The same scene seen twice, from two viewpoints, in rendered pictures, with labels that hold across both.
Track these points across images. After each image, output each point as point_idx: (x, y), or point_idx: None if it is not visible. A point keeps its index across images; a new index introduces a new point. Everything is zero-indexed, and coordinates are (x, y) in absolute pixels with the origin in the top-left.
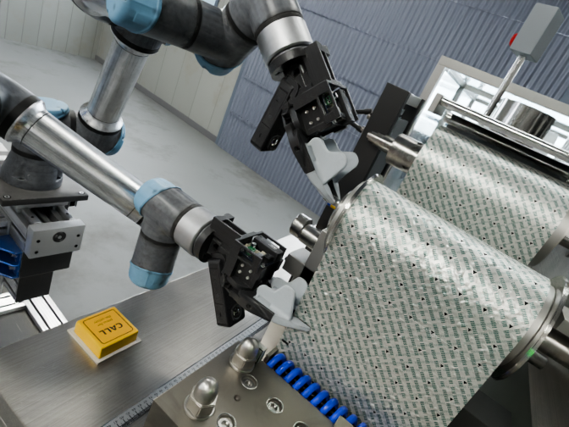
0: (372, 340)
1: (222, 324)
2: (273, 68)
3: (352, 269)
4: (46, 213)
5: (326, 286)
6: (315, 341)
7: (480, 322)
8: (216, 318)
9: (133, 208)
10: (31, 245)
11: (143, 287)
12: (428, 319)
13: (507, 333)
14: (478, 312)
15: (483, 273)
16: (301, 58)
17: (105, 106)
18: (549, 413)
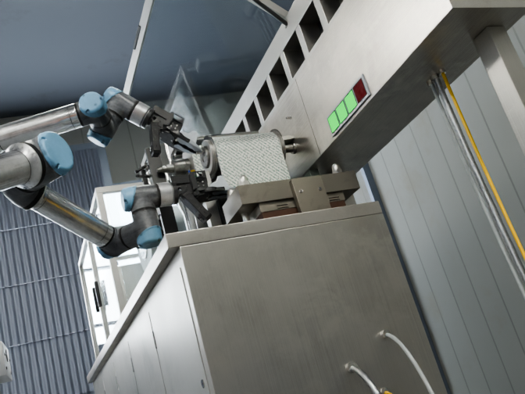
0: (254, 173)
1: (208, 216)
2: (148, 117)
3: (230, 157)
4: None
5: (227, 169)
6: None
7: (269, 143)
8: (204, 216)
9: (107, 227)
10: (4, 357)
11: (158, 238)
12: (259, 153)
13: (275, 141)
14: (266, 141)
15: (256, 134)
16: (153, 112)
17: None
18: (301, 165)
